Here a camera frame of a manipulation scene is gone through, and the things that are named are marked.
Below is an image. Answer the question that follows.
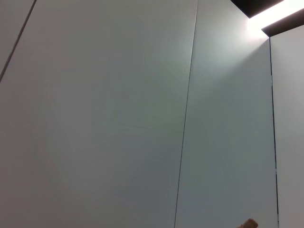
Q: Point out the khaki canvas food bag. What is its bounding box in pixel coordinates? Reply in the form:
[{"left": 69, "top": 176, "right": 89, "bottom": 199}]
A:
[{"left": 239, "top": 218, "right": 259, "bottom": 228}]

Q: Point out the ceiling strip light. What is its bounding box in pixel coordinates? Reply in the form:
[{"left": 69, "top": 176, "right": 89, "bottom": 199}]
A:
[{"left": 247, "top": 0, "right": 304, "bottom": 38}]

